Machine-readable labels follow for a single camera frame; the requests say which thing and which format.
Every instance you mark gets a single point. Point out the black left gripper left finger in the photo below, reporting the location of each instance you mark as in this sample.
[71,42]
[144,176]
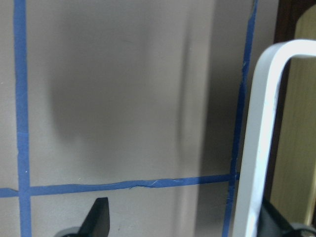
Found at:
[96,223]

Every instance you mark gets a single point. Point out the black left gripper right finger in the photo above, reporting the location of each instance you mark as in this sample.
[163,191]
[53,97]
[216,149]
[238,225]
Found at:
[272,224]

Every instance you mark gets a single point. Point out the dark wooden drawer box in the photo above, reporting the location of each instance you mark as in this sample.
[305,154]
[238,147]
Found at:
[279,152]

